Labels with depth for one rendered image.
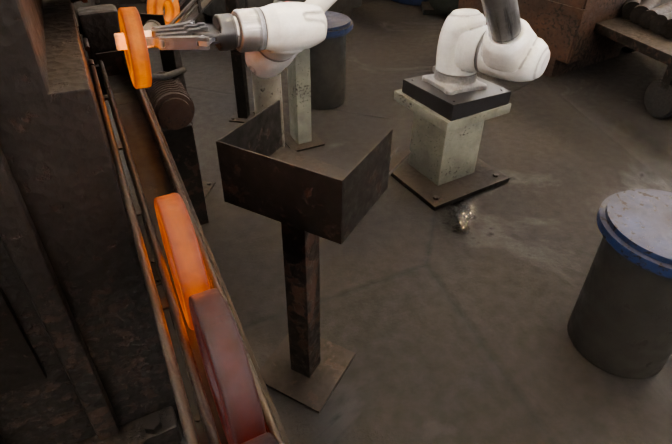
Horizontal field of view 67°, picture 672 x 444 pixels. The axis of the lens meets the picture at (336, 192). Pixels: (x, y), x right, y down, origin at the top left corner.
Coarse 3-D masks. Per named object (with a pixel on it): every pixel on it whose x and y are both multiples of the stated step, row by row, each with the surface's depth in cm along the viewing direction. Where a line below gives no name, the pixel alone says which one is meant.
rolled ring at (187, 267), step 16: (160, 208) 64; (176, 208) 64; (160, 224) 71; (176, 224) 62; (176, 240) 61; (192, 240) 61; (176, 256) 60; (192, 256) 61; (176, 272) 61; (192, 272) 61; (176, 288) 74; (192, 288) 61; (208, 288) 62
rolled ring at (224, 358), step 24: (216, 288) 57; (192, 312) 57; (216, 312) 52; (216, 336) 50; (216, 360) 48; (240, 360) 49; (216, 384) 61; (240, 384) 48; (216, 408) 62; (240, 408) 48; (240, 432) 48; (264, 432) 50
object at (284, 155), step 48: (240, 144) 99; (384, 144) 95; (240, 192) 97; (288, 192) 90; (336, 192) 84; (288, 240) 109; (336, 240) 90; (288, 288) 118; (288, 336) 145; (288, 384) 132; (336, 384) 132
